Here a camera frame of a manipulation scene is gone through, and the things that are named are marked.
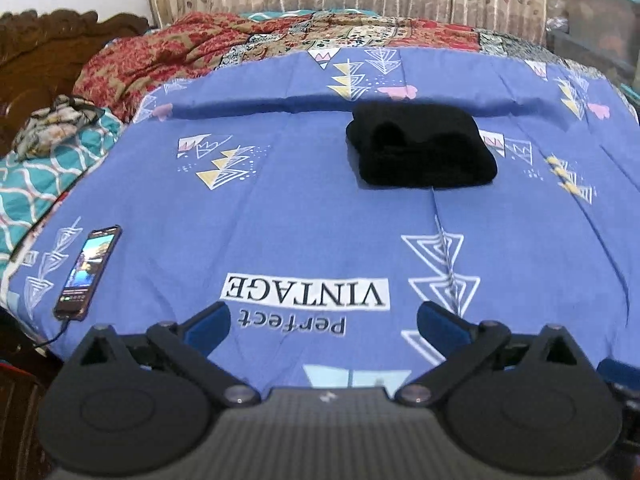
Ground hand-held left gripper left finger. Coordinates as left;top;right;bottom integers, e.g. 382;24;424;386
65;301;262;407

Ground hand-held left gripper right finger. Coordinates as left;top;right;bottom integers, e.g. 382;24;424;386
395;301;608;407

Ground black pants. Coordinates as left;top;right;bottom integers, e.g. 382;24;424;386
346;101;499;191

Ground blue printed bedsheet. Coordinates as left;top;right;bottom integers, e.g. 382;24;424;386
7;46;640;397

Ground smartphone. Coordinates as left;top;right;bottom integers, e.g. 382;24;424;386
53;225;122;322

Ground teal patterned cloth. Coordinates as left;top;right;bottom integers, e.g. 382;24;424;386
0;105;126;281

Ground crumpled grey floral cloth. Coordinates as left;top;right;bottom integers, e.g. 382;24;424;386
12;94;103;162

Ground red floral quilt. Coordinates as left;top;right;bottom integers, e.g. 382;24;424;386
72;10;601;123

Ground grey plastic storage bin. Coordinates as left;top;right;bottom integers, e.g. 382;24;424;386
546;29;640;97

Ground carved wooden headboard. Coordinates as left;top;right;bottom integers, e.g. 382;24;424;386
0;8;151;157

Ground clear teal-lidded storage bin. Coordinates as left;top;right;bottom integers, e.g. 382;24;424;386
565;0;640;63

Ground black charging cable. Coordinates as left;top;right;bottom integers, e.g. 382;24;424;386
34;316;70;350

